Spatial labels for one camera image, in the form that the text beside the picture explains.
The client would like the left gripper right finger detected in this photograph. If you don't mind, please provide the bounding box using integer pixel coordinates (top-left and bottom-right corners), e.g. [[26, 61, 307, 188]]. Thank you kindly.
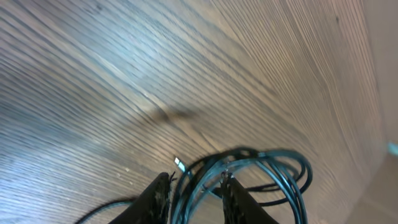
[[221, 172, 278, 224]]

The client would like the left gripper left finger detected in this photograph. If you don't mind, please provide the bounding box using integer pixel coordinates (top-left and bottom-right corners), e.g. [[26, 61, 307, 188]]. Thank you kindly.
[[109, 172, 172, 224]]

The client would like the smooth black USB cable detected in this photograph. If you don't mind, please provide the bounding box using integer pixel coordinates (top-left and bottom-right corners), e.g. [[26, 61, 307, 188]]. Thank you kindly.
[[169, 146, 313, 224]]

